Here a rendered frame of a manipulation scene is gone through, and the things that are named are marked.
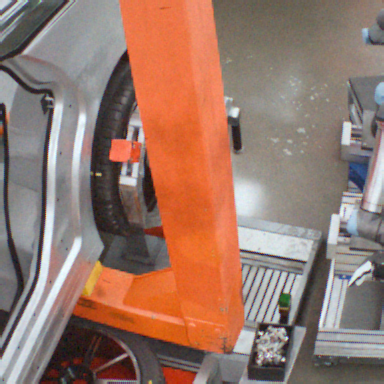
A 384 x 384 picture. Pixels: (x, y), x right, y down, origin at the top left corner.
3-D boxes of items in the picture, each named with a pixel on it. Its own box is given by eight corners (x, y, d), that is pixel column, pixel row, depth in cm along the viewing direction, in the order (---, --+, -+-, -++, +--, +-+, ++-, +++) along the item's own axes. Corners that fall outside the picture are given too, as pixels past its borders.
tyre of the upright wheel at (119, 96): (129, 175, 335) (127, 37, 302) (180, 185, 328) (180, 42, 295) (60, 256, 282) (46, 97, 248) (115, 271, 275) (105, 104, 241)
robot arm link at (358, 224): (378, 76, 205) (342, 235, 213) (410, 87, 201) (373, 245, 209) (384, 80, 215) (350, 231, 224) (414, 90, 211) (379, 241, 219)
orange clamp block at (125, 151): (122, 139, 259) (111, 138, 250) (143, 142, 256) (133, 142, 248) (118, 159, 259) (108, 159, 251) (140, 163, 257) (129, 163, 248)
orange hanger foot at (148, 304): (77, 279, 289) (56, 223, 263) (205, 312, 273) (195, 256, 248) (62, 311, 278) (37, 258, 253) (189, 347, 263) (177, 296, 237)
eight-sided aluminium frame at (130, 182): (185, 151, 321) (170, 51, 281) (200, 154, 319) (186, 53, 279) (136, 253, 288) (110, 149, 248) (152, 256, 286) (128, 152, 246)
